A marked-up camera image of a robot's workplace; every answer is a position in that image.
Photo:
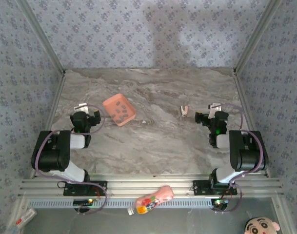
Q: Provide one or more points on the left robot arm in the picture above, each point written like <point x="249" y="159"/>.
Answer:
<point x="53" y="151"/>

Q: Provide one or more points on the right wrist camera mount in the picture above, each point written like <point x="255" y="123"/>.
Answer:
<point x="215" y="107"/>

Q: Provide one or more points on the white red tag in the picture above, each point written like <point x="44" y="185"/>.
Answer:
<point x="26" y="215"/>

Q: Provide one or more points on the small circuit board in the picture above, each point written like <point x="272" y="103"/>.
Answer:
<point x="222" y="201"/>
<point x="82" y="201"/>

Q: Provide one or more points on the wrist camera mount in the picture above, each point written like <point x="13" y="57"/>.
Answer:
<point x="215" y="107"/>
<point x="80" y="107"/>

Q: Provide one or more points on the cartoon plush toy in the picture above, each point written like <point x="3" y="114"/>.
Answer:
<point x="260" y="226"/>

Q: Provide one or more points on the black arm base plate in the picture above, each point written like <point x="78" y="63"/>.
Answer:
<point x="199" y="186"/>
<point x="102" y="186"/>

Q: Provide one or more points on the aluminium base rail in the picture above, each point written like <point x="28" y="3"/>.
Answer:
<point x="150" y="181"/>

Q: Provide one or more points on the pink plastic bottle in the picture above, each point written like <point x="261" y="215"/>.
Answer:
<point x="158" y="195"/>

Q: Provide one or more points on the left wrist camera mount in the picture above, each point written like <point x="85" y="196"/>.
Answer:
<point x="80" y="107"/>

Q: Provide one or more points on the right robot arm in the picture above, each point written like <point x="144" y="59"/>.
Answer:
<point x="248" y="151"/>

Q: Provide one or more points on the aluminium side rail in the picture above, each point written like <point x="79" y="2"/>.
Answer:
<point x="49" y="122"/>
<point x="244" y="97"/>

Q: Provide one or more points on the pink plastic tray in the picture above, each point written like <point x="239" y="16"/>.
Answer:
<point x="108" y="104"/>

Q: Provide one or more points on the aluminium frame post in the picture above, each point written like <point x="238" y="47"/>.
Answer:
<point x="256" y="36"/>
<point x="42" y="36"/>

